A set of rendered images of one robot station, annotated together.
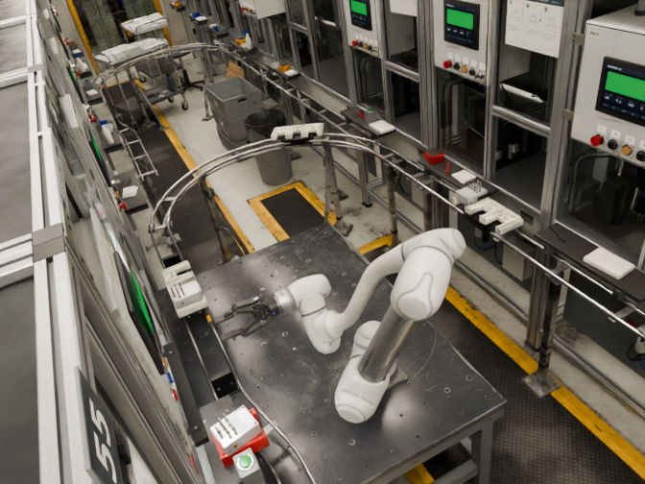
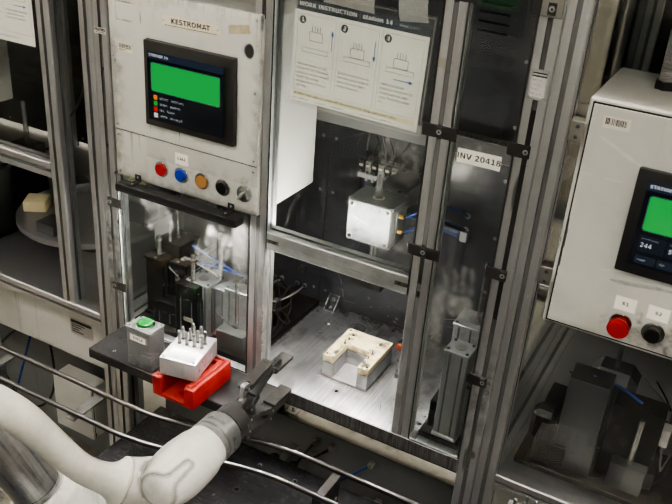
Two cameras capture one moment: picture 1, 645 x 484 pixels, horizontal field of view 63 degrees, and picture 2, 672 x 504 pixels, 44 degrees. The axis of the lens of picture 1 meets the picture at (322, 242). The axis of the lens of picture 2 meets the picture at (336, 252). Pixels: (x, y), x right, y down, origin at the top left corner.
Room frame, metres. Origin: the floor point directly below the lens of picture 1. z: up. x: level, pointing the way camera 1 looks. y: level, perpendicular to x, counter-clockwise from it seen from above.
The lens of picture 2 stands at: (2.50, -0.53, 2.20)
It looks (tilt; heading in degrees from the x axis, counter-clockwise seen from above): 28 degrees down; 137
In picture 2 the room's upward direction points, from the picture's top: 5 degrees clockwise
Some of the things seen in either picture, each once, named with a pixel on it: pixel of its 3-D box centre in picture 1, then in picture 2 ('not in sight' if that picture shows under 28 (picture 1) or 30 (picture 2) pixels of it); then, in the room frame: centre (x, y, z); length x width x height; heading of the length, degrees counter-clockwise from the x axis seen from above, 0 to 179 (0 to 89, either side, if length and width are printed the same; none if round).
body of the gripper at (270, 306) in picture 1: (265, 309); (238, 416); (1.43, 0.25, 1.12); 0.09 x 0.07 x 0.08; 110
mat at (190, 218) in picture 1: (153, 144); not in sight; (5.86, 1.75, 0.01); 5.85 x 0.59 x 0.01; 20
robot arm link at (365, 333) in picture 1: (374, 349); not in sight; (1.40, -0.12, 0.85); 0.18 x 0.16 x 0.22; 152
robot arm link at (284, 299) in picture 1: (283, 301); (216, 436); (1.45, 0.18, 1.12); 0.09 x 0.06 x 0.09; 20
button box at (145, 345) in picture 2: (247, 473); (148, 341); (0.89, 0.35, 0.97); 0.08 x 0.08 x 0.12; 20
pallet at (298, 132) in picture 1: (298, 134); not in sight; (3.51, 0.03, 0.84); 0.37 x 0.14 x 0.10; 78
